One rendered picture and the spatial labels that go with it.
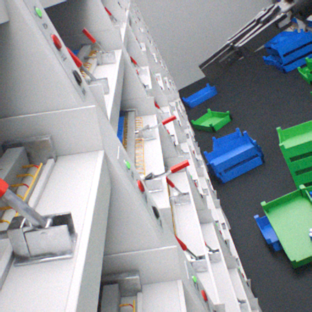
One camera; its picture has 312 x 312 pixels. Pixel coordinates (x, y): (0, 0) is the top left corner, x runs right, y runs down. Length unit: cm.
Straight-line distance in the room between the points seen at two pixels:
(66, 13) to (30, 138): 72
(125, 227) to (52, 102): 17
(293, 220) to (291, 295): 35
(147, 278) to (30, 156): 21
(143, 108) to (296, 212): 104
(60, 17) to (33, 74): 71
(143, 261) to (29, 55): 27
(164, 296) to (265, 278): 138
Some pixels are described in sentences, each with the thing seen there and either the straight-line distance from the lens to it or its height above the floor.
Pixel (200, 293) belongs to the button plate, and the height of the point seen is 87.
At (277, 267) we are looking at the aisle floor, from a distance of 192.
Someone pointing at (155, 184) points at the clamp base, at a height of 96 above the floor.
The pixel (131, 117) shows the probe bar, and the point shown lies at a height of 98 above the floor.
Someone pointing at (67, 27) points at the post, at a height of 124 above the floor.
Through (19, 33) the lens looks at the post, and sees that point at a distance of 45.
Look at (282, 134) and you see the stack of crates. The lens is 226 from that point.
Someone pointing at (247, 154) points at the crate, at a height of 10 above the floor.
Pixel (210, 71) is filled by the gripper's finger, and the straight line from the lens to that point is 83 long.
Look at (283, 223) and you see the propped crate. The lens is 197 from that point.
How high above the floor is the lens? 127
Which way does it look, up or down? 22 degrees down
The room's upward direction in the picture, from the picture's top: 29 degrees counter-clockwise
